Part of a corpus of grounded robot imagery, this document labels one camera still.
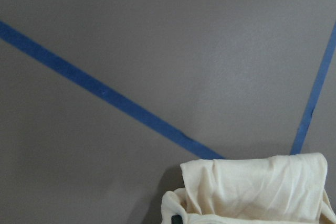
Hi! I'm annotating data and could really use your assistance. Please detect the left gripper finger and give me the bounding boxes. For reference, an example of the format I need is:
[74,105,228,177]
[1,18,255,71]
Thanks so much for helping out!
[171,215,181,224]

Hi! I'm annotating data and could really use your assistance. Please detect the yellow long sleeve shirt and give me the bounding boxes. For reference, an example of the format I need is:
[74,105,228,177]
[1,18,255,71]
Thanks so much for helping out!
[161,153,335,223]

